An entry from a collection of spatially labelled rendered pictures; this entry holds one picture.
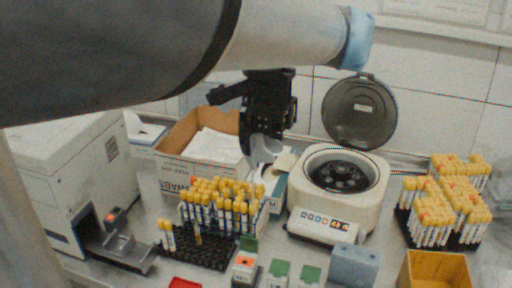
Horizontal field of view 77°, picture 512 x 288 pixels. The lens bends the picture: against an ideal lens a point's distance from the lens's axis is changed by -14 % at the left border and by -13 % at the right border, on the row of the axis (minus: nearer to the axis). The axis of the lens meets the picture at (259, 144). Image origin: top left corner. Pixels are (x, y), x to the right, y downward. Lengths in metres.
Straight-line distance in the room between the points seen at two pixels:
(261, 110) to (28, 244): 0.43
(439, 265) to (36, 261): 0.76
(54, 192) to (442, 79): 1.02
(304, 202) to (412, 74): 0.48
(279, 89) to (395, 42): 0.54
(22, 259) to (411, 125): 1.07
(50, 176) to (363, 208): 0.68
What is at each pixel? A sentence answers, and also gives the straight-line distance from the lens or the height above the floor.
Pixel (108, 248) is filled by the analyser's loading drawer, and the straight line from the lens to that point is 0.89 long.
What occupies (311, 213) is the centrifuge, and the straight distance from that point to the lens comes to 0.91.
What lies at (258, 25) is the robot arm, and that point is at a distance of 0.19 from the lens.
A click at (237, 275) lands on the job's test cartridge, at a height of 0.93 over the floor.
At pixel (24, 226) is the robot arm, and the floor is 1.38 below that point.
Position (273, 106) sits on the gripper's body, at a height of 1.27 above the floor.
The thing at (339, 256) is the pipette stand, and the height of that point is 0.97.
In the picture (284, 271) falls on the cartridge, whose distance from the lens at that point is 0.77.
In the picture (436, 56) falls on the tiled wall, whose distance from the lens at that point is 1.09.
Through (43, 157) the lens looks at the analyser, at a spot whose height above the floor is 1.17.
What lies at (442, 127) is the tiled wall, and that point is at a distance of 1.18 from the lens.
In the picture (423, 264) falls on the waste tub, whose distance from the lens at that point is 0.85.
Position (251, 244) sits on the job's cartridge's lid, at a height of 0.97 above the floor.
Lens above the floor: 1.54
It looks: 32 degrees down
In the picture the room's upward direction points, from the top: straight up
